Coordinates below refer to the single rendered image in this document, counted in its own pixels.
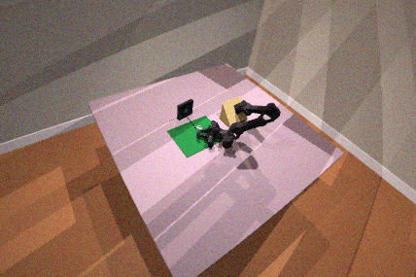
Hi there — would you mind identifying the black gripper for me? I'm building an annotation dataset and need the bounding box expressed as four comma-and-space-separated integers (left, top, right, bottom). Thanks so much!
199, 125, 224, 148

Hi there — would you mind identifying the green circuit board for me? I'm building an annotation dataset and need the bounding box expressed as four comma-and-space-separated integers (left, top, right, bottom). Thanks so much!
167, 116, 212, 157

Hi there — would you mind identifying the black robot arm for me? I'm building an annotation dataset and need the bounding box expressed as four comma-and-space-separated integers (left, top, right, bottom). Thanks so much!
211, 99, 281, 149

